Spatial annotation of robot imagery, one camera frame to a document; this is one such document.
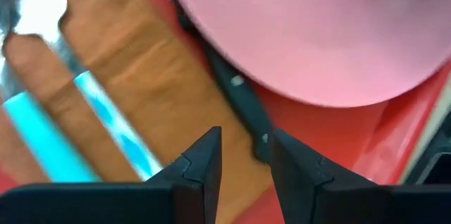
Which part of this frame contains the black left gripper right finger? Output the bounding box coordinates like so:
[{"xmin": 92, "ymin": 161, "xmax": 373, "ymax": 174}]
[{"xmin": 269, "ymin": 127, "xmax": 393, "ymax": 224}]

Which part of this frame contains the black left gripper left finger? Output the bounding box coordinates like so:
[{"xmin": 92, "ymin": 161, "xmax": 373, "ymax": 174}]
[{"xmin": 144, "ymin": 126, "xmax": 223, "ymax": 224}]

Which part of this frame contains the black handled knife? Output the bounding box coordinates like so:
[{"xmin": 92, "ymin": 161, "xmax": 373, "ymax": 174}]
[{"xmin": 156, "ymin": 0, "xmax": 274, "ymax": 163}]

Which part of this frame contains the brown cloth napkin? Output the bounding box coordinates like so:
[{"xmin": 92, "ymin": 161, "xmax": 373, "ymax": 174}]
[{"xmin": 0, "ymin": 0, "xmax": 272, "ymax": 224}]

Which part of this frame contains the solid teal handled utensil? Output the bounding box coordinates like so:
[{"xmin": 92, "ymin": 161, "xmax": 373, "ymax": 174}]
[{"xmin": 1, "ymin": 92, "xmax": 101, "ymax": 182}]

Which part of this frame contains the pink plastic plate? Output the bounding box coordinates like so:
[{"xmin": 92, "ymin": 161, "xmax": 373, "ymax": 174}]
[{"xmin": 165, "ymin": 0, "xmax": 451, "ymax": 108}]

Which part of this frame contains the red plastic tray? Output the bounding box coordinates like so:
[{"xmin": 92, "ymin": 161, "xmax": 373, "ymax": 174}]
[{"xmin": 0, "ymin": 0, "xmax": 451, "ymax": 224}]

